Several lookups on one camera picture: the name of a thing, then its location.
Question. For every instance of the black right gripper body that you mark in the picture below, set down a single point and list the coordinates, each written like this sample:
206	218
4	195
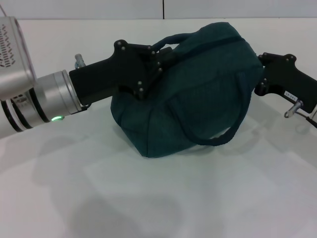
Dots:
292	79

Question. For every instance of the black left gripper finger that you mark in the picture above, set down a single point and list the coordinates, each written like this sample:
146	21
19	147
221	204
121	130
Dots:
151	79
163	53

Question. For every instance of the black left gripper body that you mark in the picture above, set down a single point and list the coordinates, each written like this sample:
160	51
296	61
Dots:
111	72

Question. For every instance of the dark teal fabric lunch bag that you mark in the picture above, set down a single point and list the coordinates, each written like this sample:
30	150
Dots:
198	99

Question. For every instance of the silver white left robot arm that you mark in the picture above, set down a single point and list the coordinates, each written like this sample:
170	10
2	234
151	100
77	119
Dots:
37	99

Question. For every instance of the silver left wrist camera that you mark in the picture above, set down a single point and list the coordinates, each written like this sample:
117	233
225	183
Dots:
15	59

